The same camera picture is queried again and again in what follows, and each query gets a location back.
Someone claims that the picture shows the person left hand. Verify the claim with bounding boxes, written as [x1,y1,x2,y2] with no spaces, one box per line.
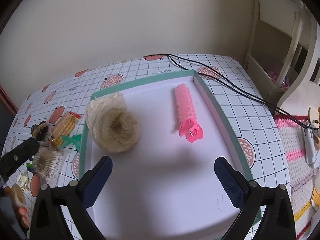
[4,184,29,229]

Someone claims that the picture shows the white wooden shelf unit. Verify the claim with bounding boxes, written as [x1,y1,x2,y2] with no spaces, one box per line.
[245,0,319,115]

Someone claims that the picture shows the teal shallow cardboard tray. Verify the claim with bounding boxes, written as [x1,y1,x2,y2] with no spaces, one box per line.
[89,70,253,239]

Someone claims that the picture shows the cotton swab packet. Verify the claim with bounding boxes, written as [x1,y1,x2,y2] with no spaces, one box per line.
[32,147,65,187]

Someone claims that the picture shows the pink hair roller clip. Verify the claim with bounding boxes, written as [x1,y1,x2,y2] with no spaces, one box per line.
[174,83,203,143]

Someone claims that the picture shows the pink white knitted mat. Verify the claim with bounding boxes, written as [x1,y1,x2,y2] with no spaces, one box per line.
[274,114,316,239]

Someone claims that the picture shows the wafer biscuit packet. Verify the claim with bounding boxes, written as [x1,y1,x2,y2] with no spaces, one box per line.
[50,112,81,149]

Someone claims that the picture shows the patterned grid tablecloth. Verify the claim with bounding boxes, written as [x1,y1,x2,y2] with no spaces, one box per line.
[3,54,290,239]

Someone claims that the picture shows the cream plastic hair claw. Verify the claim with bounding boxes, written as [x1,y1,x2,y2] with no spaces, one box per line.
[16,173,30,191]

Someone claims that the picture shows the colourful small bead clips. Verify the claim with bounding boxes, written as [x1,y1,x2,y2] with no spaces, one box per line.
[26,163,35,173]

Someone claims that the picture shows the cream lace scrunchie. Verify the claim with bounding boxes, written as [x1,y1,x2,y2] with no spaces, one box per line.
[85,92,141,154]

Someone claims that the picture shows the black cable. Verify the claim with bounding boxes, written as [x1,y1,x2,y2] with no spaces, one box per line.
[159,52,320,131]

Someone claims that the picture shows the white plastic clip tool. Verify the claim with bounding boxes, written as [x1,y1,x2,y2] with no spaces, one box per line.
[302,128,316,165]

